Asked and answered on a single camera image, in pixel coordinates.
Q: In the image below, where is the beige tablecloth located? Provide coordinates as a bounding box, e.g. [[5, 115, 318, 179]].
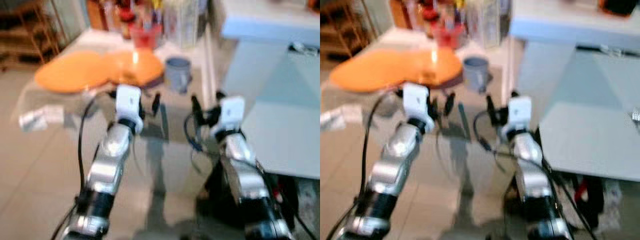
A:
[[320, 27, 512, 147], [11, 28, 217, 147]]

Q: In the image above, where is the grey mug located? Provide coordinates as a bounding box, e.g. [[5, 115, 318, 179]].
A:
[[462, 56, 492, 94], [164, 56, 194, 94]]

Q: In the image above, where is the orange plate with dark rim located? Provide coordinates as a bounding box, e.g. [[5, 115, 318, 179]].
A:
[[102, 48, 165, 87], [401, 47, 464, 87]]

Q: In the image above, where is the red container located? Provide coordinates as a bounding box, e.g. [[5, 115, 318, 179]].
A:
[[431, 22, 466, 50], [130, 22, 164, 50]]

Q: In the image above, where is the clear plastic container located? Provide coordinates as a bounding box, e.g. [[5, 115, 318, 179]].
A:
[[164, 0, 209, 49], [465, 0, 512, 49]]

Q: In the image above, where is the large orange plate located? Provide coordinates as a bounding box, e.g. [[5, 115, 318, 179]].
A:
[[34, 50, 115, 94], [329, 48, 410, 94]]

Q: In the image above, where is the white paper packet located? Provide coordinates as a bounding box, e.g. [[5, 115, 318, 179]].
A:
[[320, 106, 364, 132], [19, 105, 65, 133]]

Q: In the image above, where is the wooden shelf rack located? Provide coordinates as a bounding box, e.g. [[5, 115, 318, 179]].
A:
[[320, 0, 373, 62], [0, 0, 67, 68]]

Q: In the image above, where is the black bowl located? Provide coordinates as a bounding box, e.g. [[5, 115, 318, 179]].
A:
[[597, 0, 640, 17]]

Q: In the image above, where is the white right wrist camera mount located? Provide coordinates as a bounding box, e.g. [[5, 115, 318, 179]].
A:
[[216, 96, 246, 134], [507, 95, 534, 134]]

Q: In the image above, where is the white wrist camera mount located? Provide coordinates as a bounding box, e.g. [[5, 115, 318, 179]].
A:
[[402, 82, 432, 122], [216, 96, 246, 134], [114, 84, 144, 124], [507, 95, 534, 134]]

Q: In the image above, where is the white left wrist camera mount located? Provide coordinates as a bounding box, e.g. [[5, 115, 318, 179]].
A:
[[114, 84, 144, 124], [402, 82, 432, 122]]

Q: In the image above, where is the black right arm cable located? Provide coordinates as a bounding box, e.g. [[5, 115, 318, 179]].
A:
[[182, 112, 207, 173], [473, 110, 516, 161]]

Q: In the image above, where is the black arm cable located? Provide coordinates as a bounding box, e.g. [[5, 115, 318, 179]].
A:
[[182, 112, 207, 173], [473, 110, 516, 161], [325, 90, 407, 240], [50, 91, 119, 240]]

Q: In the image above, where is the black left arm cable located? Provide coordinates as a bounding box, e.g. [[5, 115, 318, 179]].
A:
[[325, 90, 407, 240], [50, 91, 119, 240]]

